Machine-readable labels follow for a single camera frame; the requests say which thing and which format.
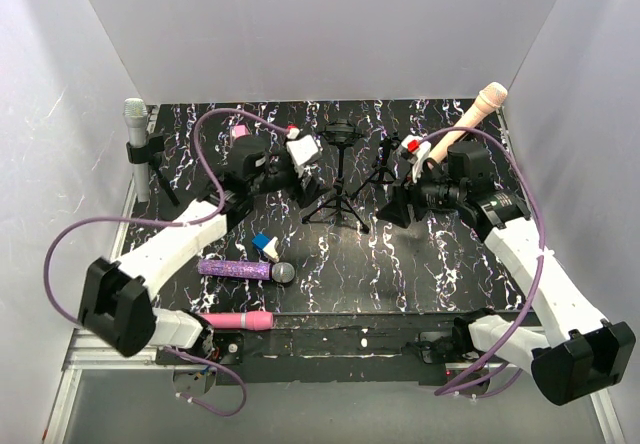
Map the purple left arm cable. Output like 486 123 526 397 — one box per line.
43 108 301 418

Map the beige microphone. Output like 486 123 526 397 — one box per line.
429 82 508 163

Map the black tripod shock-mount stand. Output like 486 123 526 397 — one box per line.
301 119 370 234

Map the pink wedge-shaped box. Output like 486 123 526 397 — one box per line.
230 124 250 141

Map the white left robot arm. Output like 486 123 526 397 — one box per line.
78 135 323 364

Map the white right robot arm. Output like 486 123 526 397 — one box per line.
377 136 636 406

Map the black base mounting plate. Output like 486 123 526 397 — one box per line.
154 308 561 388

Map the black tripod microphone stand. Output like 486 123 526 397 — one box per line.
349 132 402 200

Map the silver microphone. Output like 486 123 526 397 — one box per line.
123 98 150 202

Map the blue and white small block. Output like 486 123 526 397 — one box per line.
252 233 280 263

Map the purple glitter microphone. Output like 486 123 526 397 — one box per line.
197 259 296 284

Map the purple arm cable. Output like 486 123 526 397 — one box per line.
43 108 301 418
405 127 546 399

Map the pink plastic microphone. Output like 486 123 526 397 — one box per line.
200 311 274 331

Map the black round-base stand left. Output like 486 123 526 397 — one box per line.
126 133 180 207

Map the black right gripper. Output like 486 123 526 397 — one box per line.
374 159 465 229

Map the aluminium frame rail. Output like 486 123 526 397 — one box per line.
42 183 626 444

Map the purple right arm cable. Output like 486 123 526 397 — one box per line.
405 127 546 399

